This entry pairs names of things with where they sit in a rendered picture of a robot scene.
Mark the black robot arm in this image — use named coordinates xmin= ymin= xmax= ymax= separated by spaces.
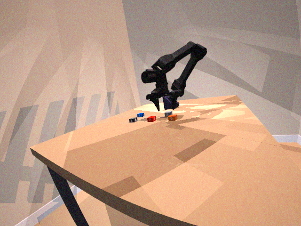
xmin=141 ymin=41 xmax=207 ymax=98

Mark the brown block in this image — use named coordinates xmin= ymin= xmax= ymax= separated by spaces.
xmin=168 ymin=114 xmax=177 ymax=121

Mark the red block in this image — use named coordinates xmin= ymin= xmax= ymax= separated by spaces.
xmin=147 ymin=116 xmax=156 ymax=122

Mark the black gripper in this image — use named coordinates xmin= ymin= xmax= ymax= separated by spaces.
xmin=146 ymin=81 xmax=182 ymax=111

